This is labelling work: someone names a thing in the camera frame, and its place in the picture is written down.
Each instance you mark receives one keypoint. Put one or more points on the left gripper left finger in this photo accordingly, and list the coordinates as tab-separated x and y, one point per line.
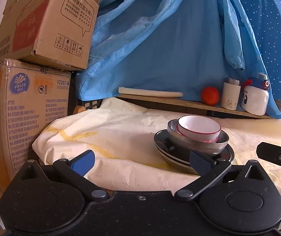
73	172

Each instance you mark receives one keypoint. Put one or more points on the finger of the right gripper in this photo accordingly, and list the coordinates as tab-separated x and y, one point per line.
269	152

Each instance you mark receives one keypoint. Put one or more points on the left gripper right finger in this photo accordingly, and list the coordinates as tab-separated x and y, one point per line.
210	172

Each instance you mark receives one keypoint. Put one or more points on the deep steel bowl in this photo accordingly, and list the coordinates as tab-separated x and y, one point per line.
185	143

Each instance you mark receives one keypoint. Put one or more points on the white red-rimmed bowl front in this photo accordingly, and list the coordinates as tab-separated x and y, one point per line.
204	138

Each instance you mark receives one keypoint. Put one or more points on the white red-rimmed bowl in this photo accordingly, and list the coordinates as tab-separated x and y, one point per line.
204	138
199	124

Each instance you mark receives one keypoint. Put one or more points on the steel plate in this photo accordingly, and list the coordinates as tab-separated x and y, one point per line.
179	158

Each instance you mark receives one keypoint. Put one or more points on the cream paper table cover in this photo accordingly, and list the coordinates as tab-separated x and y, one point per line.
121	136

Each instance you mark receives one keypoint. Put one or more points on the white blue water bottle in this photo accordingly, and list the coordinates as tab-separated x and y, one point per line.
256	94

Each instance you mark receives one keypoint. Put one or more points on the black yellow crate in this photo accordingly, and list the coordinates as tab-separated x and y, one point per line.
73	100

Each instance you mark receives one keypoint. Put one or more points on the red tomato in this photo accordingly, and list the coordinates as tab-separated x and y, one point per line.
210	95

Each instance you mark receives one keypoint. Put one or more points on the wooden shelf board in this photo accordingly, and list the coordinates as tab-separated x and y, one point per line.
190	104

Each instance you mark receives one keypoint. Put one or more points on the white thermos cup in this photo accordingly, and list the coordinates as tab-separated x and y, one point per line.
230	94

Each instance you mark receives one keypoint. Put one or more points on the lower Vinda cardboard box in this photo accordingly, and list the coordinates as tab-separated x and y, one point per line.
31	97

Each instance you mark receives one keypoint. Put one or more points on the white rolling stick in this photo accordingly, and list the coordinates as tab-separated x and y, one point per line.
151	93

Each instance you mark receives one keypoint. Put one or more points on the light blue hanging garment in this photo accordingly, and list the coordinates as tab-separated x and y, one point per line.
168	45

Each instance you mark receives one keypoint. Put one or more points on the upper cardboard box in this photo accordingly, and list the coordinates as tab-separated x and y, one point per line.
54	33

